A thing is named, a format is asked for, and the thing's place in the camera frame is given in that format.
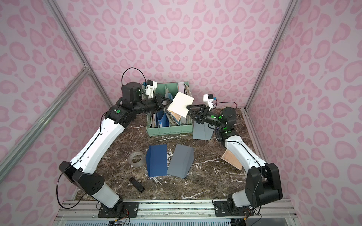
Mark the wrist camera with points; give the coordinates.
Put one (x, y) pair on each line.
(210, 101)
(150, 89)

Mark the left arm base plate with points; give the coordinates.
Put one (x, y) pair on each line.
(120, 210)

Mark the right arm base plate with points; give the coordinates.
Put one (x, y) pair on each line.
(228, 209)

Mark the small black device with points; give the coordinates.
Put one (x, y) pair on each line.
(137, 184)

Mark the small blue box in organizer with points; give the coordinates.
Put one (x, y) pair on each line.
(162, 120)

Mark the aluminium front rail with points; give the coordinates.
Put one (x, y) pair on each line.
(178, 209)

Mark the light teal envelope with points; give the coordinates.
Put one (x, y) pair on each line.
(202, 131)

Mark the green file organizer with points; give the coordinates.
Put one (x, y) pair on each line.
(168, 90)

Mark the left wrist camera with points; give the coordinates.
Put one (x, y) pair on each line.
(150, 89)

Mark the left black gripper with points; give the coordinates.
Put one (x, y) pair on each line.
(158, 102)

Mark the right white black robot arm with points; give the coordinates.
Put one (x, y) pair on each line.
(263, 184)

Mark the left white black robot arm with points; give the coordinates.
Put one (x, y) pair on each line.
(136, 99)

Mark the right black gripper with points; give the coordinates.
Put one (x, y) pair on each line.
(201, 115)

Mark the stack of papers right slot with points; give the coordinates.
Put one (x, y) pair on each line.
(187, 90)

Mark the white folder in organizer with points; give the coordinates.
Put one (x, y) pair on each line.
(182, 87)

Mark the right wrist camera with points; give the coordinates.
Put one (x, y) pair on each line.
(210, 101)

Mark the clear tape roll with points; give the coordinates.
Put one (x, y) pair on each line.
(136, 159)

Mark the cream lined letter paper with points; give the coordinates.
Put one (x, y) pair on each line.
(231, 159)

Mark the dark blue envelope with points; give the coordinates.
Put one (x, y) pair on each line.
(156, 161)

